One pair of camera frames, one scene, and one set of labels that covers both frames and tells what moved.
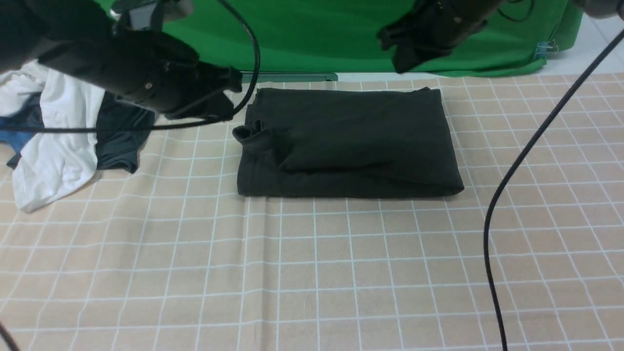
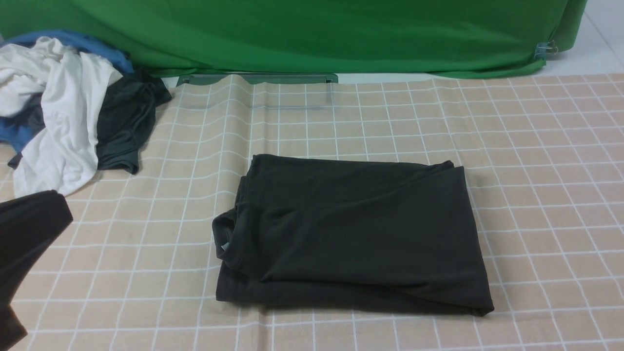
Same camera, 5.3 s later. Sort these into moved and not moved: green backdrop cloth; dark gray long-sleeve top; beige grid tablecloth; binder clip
Moved: dark gray long-sleeve top
Not moved: green backdrop cloth; binder clip; beige grid tablecloth
